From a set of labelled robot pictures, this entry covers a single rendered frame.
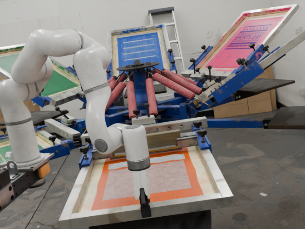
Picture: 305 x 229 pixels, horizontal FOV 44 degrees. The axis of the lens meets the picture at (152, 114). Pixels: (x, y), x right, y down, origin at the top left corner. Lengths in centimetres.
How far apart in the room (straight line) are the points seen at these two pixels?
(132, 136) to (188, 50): 480
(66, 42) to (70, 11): 473
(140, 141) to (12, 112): 50
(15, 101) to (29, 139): 15
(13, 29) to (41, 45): 494
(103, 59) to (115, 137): 25
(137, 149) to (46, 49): 42
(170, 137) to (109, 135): 70
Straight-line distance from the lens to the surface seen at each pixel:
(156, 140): 182
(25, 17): 613
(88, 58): 119
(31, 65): 133
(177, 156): 177
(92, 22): 592
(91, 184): 164
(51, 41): 122
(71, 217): 133
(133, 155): 119
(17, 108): 142
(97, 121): 116
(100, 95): 119
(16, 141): 145
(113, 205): 142
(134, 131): 117
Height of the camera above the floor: 157
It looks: 13 degrees down
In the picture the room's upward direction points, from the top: 8 degrees counter-clockwise
